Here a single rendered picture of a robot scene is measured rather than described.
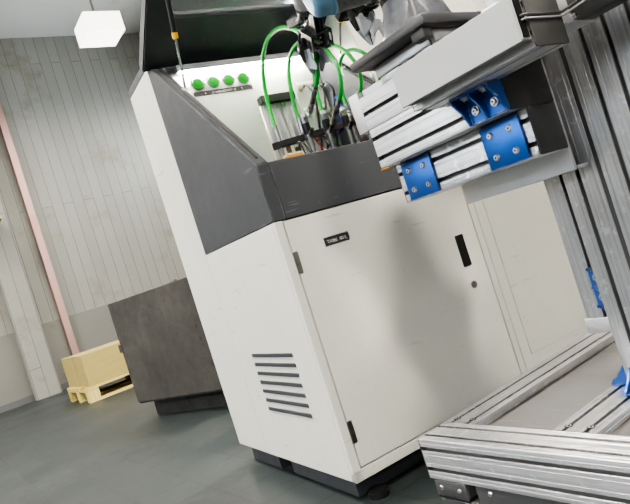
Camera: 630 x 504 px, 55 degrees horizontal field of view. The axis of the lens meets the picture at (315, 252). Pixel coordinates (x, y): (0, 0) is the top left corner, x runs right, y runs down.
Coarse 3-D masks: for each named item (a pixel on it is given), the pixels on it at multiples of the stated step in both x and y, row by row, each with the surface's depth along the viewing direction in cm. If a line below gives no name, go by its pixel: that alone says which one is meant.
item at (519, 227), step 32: (448, 0) 252; (352, 32) 222; (512, 192) 201; (544, 192) 209; (480, 224) 193; (512, 224) 199; (544, 224) 206; (512, 256) 197; (544, 256) 204; (512, 288) 195; (544, 288) 202; (576, 288) 209; (512, 320) 193; (544, 320) 199; (576, 320) 206; (544, 352) 197
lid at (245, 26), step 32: (160, 0) 190; (192, 0) 198; (224, 0) 204; (256, 0) 211; (288, 0) 218; (160, 32) 199; (192, 32) 205; (224, 32) 212; (256, 32) 219; (288, 32) 227; (160, 64) 208
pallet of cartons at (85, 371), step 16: (96, 352) 566; (112, 352) 574; (64, 368) 617; (80, 368) 571; (96, 368) 564; (112, 368) 571; (80, 384) 589; (96, 384) 561; (112, 384) 638; (128, 384) 611; (80, 400) 586; (96, 400) 558
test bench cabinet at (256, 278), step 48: (240, 240) 180; (480, 240) 192; (240, 288) 190; (288, 288) 161; (240, 336) 201; (288, 336) 169; (288, 384) 178; (288, 432) 188; (336, 432) 160; (336, 480) 175; (384, 480) 170
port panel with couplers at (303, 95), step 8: (296, 80) 232; (304, 80) 234; (312, 80) 236; (320, 80) 237; (296, 88) 232; (304, 88) 230; (296, 96) 231; (304, 96) 233; (320, 96) 236; (304, 104) 232; (328, 104) 237; (304, 112) 232; (312, 120) 233; (320, 120) 234; (320, 144) 233
